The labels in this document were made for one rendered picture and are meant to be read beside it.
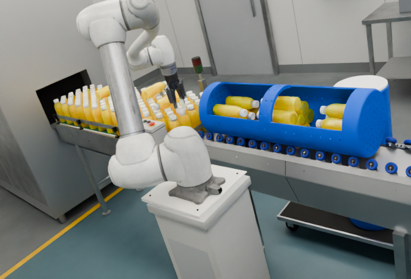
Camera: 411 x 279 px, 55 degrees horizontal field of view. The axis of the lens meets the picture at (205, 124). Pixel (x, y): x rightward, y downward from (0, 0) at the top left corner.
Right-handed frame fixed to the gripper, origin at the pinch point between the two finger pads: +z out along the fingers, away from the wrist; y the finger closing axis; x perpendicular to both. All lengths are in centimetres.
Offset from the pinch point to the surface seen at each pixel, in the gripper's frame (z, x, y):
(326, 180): 26, -90, -4
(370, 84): 9, -83, 63
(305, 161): 20, -80, -2
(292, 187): 37, -69, -2
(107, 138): 24, 72, -14
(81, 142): 35, 118, -14
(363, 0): 21, 40, 337
